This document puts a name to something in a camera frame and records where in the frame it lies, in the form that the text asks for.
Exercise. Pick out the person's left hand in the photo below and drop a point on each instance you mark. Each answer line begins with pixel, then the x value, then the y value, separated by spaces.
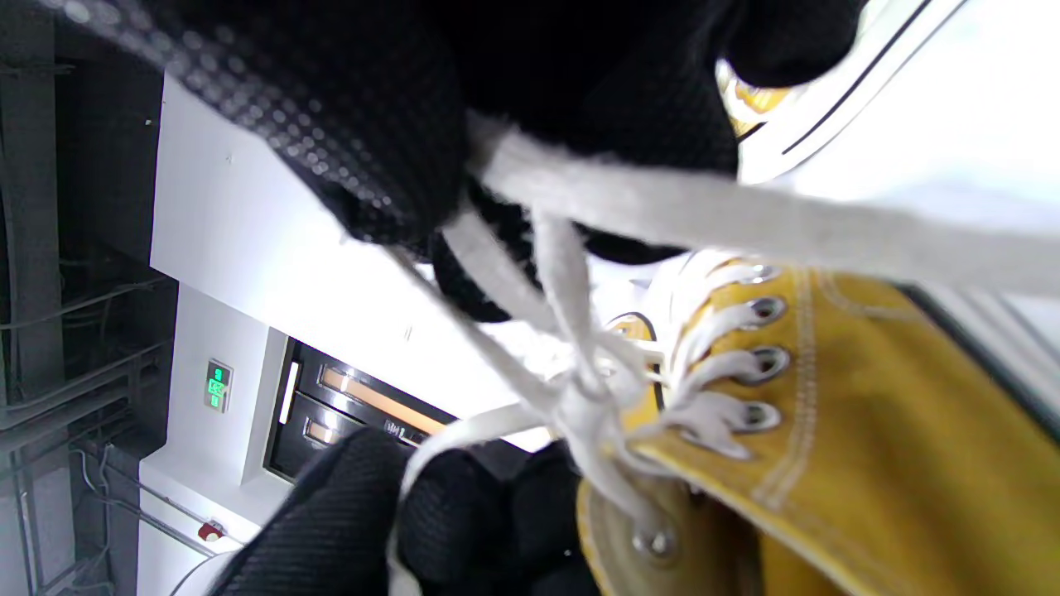
pixel 348 530

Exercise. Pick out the person's right hand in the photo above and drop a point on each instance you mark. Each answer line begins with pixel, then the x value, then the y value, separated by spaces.
pixel 538 66

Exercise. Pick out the white shoe lace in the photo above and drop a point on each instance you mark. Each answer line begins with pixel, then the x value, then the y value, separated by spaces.
pixel 662 203

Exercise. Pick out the dark glass wall panel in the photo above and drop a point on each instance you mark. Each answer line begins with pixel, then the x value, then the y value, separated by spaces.
pixel 331 414

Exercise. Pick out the red wall button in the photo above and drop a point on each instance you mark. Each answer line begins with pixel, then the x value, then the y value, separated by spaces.
pixel 210 531

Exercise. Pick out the green wall sign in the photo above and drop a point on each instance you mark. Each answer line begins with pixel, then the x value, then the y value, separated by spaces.
pixel 217 385

